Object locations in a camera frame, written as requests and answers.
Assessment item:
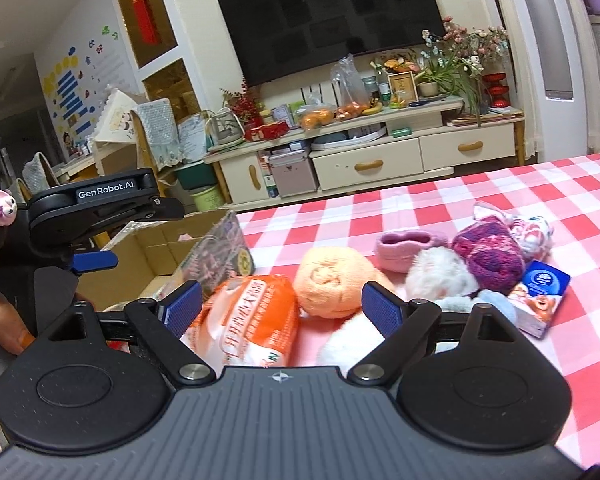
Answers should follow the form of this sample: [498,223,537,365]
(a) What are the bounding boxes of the small pink cat charm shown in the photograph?
[0,190,18,228]

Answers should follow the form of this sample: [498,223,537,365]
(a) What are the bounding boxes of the cardboard box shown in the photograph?
[78,209,227,311]

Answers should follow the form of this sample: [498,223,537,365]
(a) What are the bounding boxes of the floral packaging bag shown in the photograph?
[170,208,256,298]

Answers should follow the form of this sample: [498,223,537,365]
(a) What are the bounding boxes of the orange tissue pack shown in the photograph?
[182,275,300,374]

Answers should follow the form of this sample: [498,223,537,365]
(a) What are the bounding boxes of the pink knitted sock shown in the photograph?
[375,230,449,274]

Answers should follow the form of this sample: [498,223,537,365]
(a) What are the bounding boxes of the orange rolled towel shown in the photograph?
[294,247,396,318]

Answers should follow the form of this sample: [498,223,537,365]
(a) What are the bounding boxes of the wooden chair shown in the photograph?
[91,112,173,197]

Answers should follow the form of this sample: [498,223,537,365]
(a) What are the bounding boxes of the purple crocheted item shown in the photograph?
[451,217,526,295]

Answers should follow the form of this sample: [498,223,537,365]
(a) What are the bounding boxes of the green bin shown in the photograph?
[190,184,226,212]

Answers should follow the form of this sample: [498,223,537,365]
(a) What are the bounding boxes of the blue tissue pack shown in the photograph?
[507,260,571,339]

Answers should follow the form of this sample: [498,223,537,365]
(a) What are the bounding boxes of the white pink patterned cloth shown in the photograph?
[474,202,554,262]

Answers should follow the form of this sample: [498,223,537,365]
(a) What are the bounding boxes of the pink storage box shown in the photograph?
[270,152,318,197]

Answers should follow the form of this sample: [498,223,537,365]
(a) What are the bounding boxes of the cream TV cabinet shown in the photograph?
[204,98,524,210]

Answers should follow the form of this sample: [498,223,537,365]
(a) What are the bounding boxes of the red gift box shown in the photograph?
[245,120,290,142]

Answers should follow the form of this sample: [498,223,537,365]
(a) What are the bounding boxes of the red berry plant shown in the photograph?
[221,80,263,130]

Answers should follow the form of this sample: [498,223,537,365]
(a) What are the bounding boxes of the red white checkered tablecloth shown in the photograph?
[240,154,600,467]

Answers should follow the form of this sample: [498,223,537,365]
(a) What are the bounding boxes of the bag of oranges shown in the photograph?
[299,107,335,131]

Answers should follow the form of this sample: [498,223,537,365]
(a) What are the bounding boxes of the framed picture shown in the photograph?
[389,72,418,106]

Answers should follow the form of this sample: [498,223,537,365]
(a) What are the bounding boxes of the clear plastic bag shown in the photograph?
[330,54,370,106]

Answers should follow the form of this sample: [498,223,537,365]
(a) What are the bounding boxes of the red lantern ornament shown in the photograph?
[482,72,509,108]

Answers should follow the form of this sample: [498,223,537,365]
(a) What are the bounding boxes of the potted flower plant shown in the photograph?
[414,16,509,115]

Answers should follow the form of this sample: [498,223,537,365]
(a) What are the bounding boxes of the black flat television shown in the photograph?
[218,0,444,86]

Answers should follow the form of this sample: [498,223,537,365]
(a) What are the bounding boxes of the white standing air conditioner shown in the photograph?
[500,0,588,162]

